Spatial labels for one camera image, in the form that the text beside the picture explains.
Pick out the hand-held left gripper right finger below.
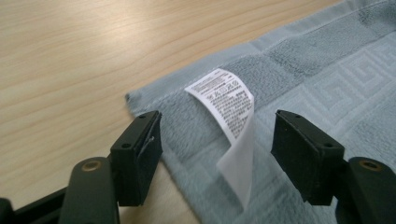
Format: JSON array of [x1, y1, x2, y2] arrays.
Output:
[[270, 108, 347, 206]]

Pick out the light blue towel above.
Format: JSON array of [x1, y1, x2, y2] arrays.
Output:
[[124, 0, 396, 224]]

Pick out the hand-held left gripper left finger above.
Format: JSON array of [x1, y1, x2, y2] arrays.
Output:
[[109, 109, 163, 207]]

